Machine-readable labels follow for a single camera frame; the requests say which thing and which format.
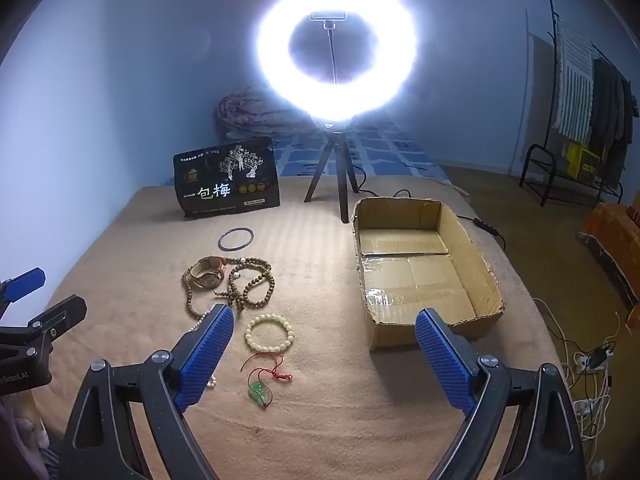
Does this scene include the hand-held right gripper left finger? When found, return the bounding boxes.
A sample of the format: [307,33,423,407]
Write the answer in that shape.
[59,304,236,480]

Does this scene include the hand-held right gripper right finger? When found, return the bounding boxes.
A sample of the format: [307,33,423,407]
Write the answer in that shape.
[415,307,588,480]

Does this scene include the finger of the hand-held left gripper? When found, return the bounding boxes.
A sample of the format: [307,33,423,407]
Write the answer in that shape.
[0,269,47,318]
[15,295,88,356]

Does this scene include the cardboard box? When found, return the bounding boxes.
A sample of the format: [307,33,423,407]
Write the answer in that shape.
[351,196,505,352]

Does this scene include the dark blue bangle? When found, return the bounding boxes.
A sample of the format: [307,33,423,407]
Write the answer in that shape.
[217,227,254,252]

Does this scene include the pink plush cloth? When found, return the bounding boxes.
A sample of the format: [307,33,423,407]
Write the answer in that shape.
[0,395,61,480]

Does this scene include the white power strip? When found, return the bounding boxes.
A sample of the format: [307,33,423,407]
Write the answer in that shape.
[572,347,615,375]
[572,396,612,442]

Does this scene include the black snack bag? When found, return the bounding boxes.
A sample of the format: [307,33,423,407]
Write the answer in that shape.
[172,136,281,220]

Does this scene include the black tripod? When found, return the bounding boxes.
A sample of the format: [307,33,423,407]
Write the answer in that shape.
[304,122,361,224]

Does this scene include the blue patterned sheet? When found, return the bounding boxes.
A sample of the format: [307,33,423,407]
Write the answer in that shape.
[272,120,446,181]

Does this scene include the black clothes rack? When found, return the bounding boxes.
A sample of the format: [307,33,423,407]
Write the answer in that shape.
[520,0,626,208]

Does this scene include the folded floral quilt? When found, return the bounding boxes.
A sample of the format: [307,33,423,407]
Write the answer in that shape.
[216,87,321,143]

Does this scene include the yellow box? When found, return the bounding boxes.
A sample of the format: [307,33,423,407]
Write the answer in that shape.
[565,142,601,183]

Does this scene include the dark hanging clothes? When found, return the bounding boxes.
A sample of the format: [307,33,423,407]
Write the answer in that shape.
[590,57,633,161]

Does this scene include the striped hanging cloth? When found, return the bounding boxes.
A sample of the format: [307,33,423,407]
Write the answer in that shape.
[555,20,596,143]

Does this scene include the phone clamp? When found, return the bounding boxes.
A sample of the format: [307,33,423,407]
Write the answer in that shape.
[309,9,349,30]

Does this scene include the white pearl necklace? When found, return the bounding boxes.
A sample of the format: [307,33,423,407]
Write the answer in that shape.
[190,302,221,391]

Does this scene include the cream bead bracelet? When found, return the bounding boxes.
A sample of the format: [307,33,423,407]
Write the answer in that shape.
[244,313,293,348]

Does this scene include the green pendant on red cord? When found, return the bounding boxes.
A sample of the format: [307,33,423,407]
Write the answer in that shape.
[240,352,294,411]

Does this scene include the wooden bead necklace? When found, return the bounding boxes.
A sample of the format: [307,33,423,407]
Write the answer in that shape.
[181,257,276,318]

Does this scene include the tan strap wristwatch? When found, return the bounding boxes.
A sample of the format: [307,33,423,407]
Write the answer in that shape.
[189,256,231,291]

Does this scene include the white cable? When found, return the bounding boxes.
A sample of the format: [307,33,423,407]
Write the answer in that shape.
[532,297,621,476]

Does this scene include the black power cable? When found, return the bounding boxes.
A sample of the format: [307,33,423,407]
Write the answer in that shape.
[357,160,507,252]

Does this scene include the white ring light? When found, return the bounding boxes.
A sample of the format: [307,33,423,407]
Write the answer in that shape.
[257,0,418,123]

